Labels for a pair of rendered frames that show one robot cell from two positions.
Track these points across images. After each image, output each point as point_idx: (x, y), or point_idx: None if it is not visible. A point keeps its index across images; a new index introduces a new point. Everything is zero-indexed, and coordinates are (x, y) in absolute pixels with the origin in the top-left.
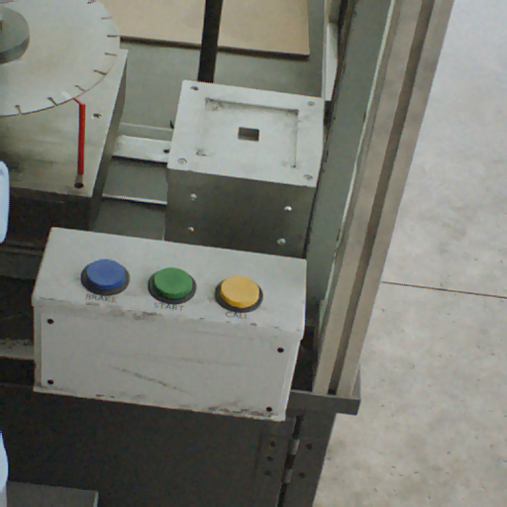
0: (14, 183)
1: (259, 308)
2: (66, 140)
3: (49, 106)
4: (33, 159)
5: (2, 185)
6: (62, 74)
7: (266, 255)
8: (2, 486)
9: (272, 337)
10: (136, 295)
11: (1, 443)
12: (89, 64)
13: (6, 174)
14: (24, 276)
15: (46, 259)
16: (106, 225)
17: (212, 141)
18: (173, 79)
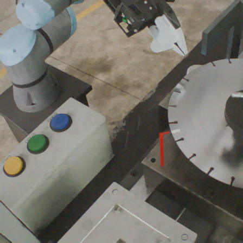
0: (168, 133)
1: (2, 170)
2: (194, 169)
3: (168, 119)
4: None
5: (18, 5)
6: (197, 136)
7: (24, 193)
8: (1, 61)
9: None
10: (44, 129)
11: (3, 54)
12: (203, 154)
13: (25, 8)
14: (145, 153)
15: (86, 107)
16: (161, 201)
17: (126, 221)
18: None
